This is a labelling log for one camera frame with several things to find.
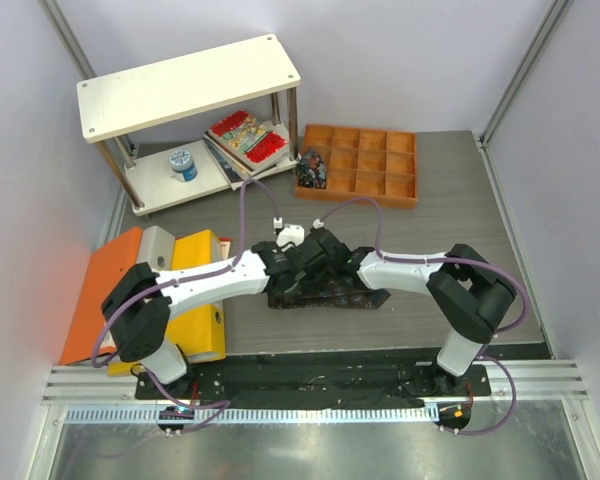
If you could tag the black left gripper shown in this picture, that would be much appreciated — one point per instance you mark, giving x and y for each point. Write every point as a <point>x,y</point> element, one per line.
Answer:
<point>298,288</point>

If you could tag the brown blue-flowered tie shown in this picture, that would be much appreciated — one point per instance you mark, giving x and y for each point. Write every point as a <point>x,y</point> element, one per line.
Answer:
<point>341,294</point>

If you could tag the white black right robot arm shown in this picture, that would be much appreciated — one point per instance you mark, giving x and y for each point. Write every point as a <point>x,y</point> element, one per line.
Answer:
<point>472,295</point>

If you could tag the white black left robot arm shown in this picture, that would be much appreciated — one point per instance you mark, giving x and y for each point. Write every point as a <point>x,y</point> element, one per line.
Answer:
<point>143,303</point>

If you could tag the orange compartment tray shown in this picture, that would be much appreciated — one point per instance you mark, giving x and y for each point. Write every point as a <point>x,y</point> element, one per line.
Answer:
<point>380,164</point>

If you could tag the yellow binder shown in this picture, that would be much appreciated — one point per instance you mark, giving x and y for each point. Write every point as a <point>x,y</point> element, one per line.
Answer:
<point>200,333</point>

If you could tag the lower stacked books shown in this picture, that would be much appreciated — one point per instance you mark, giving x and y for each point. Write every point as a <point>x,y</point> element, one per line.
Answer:
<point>236,174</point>

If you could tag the grey binder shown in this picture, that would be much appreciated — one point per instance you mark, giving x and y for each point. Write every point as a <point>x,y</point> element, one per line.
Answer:
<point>156,249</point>

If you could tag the red patterned book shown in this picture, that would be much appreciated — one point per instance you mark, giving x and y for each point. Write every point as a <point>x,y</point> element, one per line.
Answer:
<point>252,143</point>

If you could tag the blue white jar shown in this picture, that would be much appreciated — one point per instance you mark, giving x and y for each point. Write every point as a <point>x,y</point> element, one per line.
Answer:
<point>183,165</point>

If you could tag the orange binder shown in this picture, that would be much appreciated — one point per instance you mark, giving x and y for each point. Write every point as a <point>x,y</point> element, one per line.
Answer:
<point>106,268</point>

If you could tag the white two-tier shelf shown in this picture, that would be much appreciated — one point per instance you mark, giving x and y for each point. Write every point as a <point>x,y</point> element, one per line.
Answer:
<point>139,98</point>

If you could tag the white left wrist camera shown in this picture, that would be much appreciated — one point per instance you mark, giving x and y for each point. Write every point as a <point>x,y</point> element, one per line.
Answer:
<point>290,234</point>

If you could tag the white slotted cable duct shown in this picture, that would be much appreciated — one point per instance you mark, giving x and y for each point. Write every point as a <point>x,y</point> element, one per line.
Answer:
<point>166,414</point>

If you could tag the aluminium extrusion rail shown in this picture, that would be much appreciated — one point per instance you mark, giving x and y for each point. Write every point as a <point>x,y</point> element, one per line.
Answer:
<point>533,380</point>

